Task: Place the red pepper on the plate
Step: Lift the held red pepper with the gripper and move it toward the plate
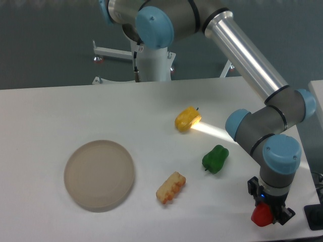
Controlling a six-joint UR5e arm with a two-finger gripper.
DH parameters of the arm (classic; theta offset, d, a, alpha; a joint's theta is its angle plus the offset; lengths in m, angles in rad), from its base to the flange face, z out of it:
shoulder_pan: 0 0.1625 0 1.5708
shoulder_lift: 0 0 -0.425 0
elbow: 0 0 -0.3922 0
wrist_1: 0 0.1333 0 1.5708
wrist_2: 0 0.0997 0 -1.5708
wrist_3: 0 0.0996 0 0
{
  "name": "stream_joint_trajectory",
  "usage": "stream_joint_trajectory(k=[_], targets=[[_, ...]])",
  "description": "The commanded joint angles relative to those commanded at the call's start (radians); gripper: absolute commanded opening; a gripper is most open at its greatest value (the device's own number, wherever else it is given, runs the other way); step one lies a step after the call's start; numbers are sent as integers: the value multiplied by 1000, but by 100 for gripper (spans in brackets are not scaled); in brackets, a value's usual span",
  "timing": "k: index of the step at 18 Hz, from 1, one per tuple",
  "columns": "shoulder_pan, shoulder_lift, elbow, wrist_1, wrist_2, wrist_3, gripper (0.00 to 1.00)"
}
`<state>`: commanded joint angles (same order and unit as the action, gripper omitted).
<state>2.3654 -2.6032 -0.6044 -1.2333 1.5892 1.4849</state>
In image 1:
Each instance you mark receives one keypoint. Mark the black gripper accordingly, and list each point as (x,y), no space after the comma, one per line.
(274,197)

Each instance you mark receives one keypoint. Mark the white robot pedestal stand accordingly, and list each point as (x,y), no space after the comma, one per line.
(148,65)

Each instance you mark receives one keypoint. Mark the red toy pepper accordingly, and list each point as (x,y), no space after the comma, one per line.
(262,215)

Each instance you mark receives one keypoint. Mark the beige round plate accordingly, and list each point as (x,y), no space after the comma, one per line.
(99,175)

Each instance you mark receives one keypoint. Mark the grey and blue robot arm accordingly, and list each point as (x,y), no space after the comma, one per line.
(152,26)

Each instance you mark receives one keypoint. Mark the green toy pepper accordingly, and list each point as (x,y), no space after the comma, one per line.
(214,160)

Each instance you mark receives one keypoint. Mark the orange toy waffle piece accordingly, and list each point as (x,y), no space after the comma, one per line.
(170,187)

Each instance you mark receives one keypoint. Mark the yellow toy pepper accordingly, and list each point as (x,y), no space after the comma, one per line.
(187,118)

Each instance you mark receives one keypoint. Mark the black device at table edge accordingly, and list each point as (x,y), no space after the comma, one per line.
(314,216)

